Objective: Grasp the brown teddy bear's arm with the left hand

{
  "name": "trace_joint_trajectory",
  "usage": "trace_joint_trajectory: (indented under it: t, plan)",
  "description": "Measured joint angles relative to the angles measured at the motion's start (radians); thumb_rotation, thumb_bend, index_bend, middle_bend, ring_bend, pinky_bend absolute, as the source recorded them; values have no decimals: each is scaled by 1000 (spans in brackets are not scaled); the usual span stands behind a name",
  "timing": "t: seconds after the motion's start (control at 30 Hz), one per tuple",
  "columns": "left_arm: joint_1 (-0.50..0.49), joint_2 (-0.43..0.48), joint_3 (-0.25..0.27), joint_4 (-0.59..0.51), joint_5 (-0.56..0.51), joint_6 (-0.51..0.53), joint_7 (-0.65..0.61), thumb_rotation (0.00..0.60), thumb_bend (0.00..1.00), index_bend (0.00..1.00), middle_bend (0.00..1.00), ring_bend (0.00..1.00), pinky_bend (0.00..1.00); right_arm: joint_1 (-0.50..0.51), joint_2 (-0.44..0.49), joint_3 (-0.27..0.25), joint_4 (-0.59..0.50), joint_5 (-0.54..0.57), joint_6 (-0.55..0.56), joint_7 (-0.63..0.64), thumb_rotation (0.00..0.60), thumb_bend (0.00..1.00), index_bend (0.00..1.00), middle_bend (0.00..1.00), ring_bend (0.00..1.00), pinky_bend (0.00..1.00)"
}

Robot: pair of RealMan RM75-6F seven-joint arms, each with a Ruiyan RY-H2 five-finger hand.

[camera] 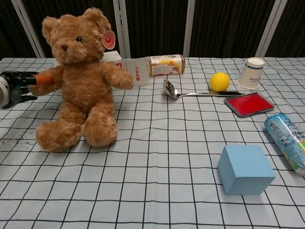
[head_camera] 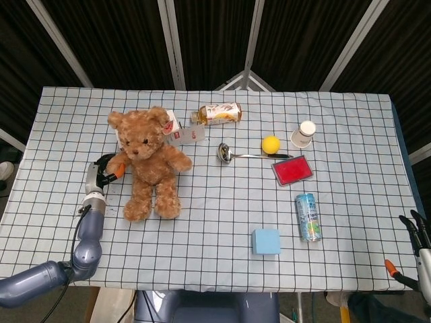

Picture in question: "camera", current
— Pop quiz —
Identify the checked light blue tablecloth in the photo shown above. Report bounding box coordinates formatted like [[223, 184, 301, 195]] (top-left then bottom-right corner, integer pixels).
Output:
[[0, 57, 305, 229]]

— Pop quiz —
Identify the blue snack can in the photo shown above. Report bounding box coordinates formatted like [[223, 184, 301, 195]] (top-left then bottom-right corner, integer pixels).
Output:
[[264, 113, 305, 177]]

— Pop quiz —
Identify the white carton with red logo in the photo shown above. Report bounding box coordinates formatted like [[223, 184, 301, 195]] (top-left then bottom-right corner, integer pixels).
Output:
[[53, 51, 151, 89]]

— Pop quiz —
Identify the tea drink bottle yellow label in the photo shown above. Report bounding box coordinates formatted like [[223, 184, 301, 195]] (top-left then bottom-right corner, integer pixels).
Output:
[[148, 54, 186, 78]]

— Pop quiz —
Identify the white paper cup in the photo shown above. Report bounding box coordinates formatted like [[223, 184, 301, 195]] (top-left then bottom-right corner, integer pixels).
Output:
[[236, 57, 265, 90]]

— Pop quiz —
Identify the yellow ball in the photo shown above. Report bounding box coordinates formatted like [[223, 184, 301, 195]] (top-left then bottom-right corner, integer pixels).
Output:
[[209, 72, 231, 92]]

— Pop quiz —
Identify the round orange hang tag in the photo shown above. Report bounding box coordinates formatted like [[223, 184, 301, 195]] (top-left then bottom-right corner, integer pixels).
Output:
[[102, 30, 116, 51]]

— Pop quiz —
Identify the brown plush teddy bear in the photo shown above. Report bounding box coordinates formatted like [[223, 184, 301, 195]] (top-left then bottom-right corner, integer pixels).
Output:
[[28, 7, 134, 153]]

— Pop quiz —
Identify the white metal frame post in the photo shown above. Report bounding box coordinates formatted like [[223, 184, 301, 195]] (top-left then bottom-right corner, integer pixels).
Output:
[[183, 0, 196, 57], [10, 0, 46, 58], [112, 0, 131, 59], [254, 0, 283, 58]]

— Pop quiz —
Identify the blue foam block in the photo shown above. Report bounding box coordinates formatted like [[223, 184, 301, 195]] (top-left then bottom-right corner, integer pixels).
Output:
[[217, 145, 276, 196]]

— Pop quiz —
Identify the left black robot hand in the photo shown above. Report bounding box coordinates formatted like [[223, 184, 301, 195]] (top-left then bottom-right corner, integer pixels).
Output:
[[0, 71, 55, 110]]

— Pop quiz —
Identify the red ink stamp pad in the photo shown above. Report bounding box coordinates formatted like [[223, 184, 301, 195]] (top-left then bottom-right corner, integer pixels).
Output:
[[223, 92, 275, 118]]

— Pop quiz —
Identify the steel ladle black handle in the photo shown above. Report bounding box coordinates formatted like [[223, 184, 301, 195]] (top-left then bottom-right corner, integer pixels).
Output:
[[163, 79, 245, 99]]

